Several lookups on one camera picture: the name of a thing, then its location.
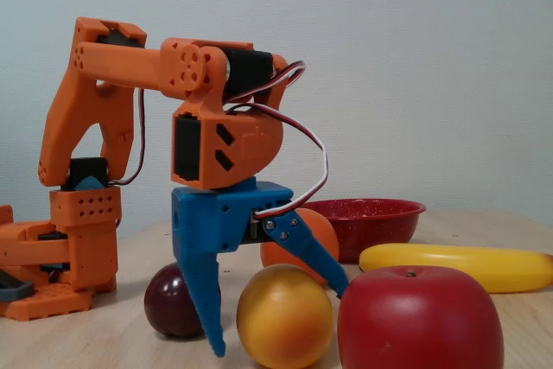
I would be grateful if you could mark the yellow banana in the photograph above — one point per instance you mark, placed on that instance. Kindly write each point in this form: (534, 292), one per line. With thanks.
(466, 263)

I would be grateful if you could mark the red apple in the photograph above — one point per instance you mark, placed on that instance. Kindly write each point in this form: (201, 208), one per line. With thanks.
(419, 321)

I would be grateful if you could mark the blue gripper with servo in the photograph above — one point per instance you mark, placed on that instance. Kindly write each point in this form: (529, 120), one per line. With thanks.
(212, 224)

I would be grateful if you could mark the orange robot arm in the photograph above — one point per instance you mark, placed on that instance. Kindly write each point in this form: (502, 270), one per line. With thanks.
(69, 114)

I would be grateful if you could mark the red speckled bowl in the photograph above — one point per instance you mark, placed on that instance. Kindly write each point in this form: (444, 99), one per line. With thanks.
(376, 226)

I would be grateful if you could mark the grey table clamp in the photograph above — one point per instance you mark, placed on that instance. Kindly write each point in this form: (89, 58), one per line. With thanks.
(17, 291)

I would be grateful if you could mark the orange fruit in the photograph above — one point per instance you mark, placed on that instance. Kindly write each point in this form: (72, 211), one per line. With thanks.
(325, 230)

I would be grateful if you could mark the dark purple plum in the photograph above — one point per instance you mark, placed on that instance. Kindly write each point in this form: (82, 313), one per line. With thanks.
(166, 300)

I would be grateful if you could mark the orange robot base plate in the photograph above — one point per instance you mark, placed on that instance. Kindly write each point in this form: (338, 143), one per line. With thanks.
(39, 300)

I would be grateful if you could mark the yellow orange peach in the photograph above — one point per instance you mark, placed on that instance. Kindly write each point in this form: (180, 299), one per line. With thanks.
(285, 317)

